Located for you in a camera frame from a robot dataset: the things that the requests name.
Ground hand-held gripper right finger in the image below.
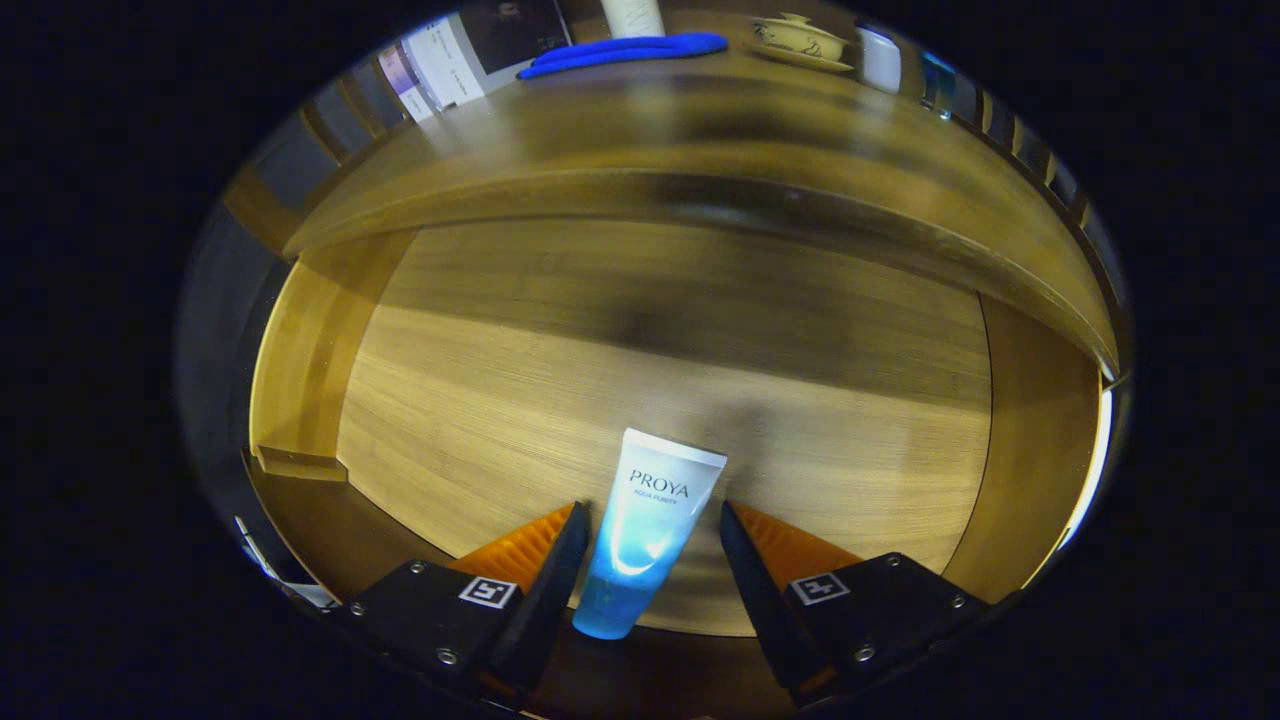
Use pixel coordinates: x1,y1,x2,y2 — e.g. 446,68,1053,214
718,500,991,706

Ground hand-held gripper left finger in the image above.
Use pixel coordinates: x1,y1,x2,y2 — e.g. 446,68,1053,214
335,500,593,701

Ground blue and white tube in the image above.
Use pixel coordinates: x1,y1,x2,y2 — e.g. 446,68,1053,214
572,427,729,641

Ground wooden drawer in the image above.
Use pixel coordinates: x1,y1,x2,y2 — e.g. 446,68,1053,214
235,215,1113,716

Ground wooden countertop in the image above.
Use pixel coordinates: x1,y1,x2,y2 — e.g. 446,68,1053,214
225,30,1121,376

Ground wooden cabinet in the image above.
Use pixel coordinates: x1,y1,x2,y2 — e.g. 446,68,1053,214
220,0,1136,381

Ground black backdrop cloth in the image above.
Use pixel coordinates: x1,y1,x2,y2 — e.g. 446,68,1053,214
175,110,331,521

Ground purple book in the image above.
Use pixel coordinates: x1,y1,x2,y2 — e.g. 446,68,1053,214
378,45,433,123

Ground teal bottle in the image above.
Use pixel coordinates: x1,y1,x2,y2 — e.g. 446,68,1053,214
920,48,959,121

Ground white bottle with blue cap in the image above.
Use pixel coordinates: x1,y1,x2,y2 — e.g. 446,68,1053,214
858,25,903,94

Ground yellow lidded teacup with saucer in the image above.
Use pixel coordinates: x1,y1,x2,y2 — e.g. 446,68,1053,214
750,12,856,73

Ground blue folded cloth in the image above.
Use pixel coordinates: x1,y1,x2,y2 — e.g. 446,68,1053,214
517,32,729,81

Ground white pump bottle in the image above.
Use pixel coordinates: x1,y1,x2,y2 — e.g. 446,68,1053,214
600,0,666,39

